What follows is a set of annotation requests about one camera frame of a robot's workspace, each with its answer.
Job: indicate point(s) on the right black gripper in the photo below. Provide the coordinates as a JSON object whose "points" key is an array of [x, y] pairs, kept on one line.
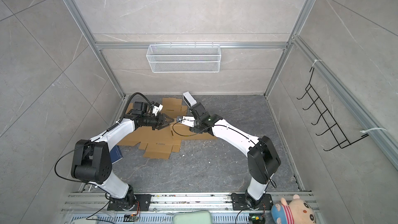
{"points": [[196, 129]]}

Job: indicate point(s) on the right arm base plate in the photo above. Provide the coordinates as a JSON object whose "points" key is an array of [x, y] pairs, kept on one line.
{"points": [[245, 201]]}

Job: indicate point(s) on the pink plush pig toy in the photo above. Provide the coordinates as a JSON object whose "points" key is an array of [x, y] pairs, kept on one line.
{"points": [[296, 212]]}

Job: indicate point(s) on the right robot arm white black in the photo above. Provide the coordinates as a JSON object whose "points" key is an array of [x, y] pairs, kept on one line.
{"points": [[263, 159]]}

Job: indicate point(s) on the white wire mesh basket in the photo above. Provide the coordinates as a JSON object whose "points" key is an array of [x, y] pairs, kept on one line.
{"points": [[189, 58]]}

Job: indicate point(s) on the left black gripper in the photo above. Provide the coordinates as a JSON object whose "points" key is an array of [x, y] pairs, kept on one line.
{"points": [[161, 122]]}

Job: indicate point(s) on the pale green box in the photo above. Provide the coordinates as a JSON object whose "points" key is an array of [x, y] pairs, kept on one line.
{"points": [[200, 217]]}

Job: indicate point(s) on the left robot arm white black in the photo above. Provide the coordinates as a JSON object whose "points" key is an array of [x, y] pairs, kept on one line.
{"points": [[92, 162]]}

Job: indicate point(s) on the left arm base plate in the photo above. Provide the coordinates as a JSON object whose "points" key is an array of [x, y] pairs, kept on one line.
{"points": [[130, 203]]}

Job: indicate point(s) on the white digital clock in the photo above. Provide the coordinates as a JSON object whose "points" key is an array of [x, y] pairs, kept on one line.
{"points": [[189, 99]]}

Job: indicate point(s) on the aluminium rail base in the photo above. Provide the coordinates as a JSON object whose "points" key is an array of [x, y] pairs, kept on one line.
{"points": [[161, 207]]}

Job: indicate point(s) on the blue book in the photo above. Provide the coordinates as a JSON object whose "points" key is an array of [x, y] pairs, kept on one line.
{"points": [[115, 154]]}

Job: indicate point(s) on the black wire hook rack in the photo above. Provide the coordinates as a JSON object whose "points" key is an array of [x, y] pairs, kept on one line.
{"points": [[339, 137]]}

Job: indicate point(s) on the cardboard box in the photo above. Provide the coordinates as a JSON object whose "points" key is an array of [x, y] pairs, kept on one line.
{"points": [[182, 132]]}

